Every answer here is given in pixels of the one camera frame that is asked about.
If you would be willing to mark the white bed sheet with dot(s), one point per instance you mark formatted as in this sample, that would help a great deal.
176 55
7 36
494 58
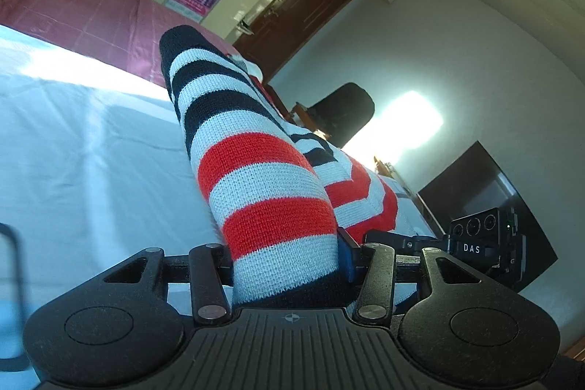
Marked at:
91 143

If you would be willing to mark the wooden chair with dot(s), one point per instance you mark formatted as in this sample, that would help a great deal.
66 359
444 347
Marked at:
304 116

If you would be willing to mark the pink bed sheet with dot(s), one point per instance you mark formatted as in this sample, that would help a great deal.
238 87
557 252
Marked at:
91 15

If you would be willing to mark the red and white garment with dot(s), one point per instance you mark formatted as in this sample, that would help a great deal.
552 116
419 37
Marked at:
249 68

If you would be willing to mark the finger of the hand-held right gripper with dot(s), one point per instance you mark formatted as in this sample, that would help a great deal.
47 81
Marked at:
402 242

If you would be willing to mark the black chair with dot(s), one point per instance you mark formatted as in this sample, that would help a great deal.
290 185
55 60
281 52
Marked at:
342 111

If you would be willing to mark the brown wooden door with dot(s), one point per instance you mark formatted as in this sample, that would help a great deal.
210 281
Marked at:
301 1

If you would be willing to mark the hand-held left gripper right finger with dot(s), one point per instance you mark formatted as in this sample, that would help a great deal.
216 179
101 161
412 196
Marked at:
349 264

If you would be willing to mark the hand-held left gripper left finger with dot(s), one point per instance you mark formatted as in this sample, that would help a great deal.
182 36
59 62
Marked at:
208 269

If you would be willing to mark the striped red white black sock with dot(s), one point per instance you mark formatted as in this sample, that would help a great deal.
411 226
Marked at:
256 170

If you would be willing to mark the black television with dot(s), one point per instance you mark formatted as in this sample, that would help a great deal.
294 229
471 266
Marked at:
480 184

